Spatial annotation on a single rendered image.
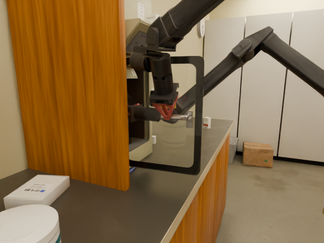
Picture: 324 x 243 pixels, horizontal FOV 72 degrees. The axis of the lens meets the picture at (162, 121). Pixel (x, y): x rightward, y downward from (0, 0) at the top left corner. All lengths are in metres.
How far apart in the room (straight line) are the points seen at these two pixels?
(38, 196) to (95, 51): 0.47
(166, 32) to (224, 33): 3.32
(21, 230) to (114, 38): 0.54
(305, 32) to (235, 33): 0.94
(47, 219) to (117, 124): 0.38
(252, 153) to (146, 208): 2.98
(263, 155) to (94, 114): 3.07
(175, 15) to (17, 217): 0.52
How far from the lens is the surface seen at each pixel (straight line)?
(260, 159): 3.63
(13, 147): 1.12
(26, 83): 1.02
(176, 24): 0.57
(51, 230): 0.44
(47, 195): 0.78
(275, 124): 3.87
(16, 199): 0.81
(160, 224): 0.66
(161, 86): 0.63
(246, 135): 3.91
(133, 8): 1.00
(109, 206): 0.75
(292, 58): 0.90
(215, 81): 0.88
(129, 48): 0.86
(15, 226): 0.47
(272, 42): 0.91
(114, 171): 0.81
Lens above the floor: 1.33
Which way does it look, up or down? 12 degrees down
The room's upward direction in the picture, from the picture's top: straight up
